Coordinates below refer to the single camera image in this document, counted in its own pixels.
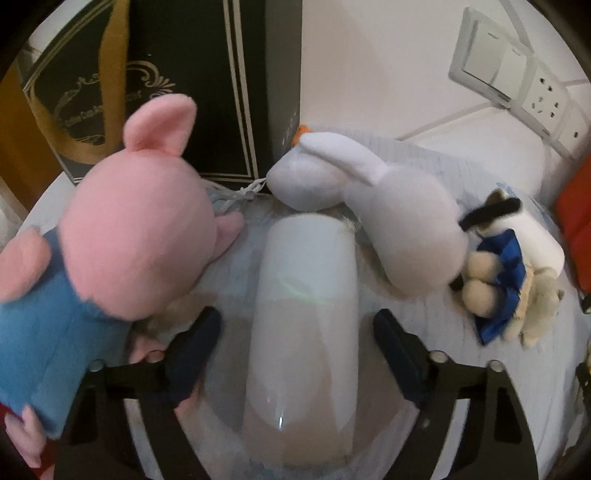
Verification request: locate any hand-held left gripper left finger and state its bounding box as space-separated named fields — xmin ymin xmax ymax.
xmin=54 ymin=305 xmax=223 ymax=480

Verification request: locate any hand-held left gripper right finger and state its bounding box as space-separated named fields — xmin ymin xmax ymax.
xmin=373 ymin=308 xmax=539 ymax=480

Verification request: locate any white cardboard tube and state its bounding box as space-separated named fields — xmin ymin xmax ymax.
xmin=240 ymin=217 xmax=360 ymax=467
xmin=487 ymin=185 xmax=566 ymax=280

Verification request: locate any black gift bag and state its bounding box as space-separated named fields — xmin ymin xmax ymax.
xmin=21 ymin=0 xmax=303 ymax=185

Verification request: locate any small bear blue dress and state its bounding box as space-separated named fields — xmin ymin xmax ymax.
xmin=462 ymin=231 xmax=565 ymax=348

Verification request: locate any pig plush blue shirt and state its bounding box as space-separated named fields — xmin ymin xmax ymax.
xmin=0 ymin=95 xmax=245 ymax=469

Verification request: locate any red toy suitcase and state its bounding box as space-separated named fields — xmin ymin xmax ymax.
xmin=554 ymin=154 xmax=591 ymax=294

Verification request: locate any small white wall plate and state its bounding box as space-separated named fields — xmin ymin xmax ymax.
xmin=542 ymin=104 xmax=591 ymax=160

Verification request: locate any brown wooden headboard frame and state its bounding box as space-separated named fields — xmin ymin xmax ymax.
xmin=0 ymin=55 xmax=77 ymax=195

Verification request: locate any white wall power socket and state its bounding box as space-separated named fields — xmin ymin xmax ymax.
xmin=510 ymin=65 xmax=573 ymax=139

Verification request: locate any white wall switch panel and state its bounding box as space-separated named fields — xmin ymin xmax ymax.
xmin=449 ymin=7 xmax=536 ymax=109

